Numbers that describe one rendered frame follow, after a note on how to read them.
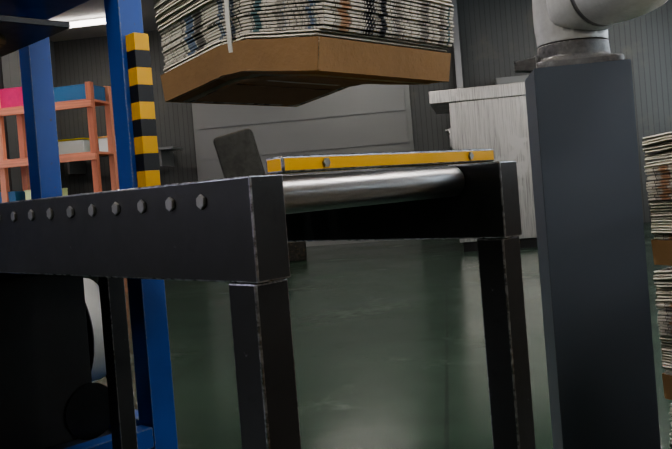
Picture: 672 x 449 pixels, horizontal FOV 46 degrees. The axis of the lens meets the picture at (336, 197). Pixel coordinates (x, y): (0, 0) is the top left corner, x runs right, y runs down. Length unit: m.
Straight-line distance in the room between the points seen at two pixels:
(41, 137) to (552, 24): 1.81
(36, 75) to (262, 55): 1.91
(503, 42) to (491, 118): 2.87
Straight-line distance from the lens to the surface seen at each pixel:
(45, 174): 2.90
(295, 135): 11.18
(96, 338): 2.60
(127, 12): 2.44
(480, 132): 8.46
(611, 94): 1.76
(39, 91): 2.93
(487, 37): 11.20
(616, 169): 1.75
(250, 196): 0.87
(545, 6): 1.81
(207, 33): 1.20
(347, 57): 1.05
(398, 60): 1.13
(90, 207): 1.16
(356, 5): 1.06
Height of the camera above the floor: 0.78
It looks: 1 degrees down
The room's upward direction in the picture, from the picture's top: 5 degrees counter-clockwise
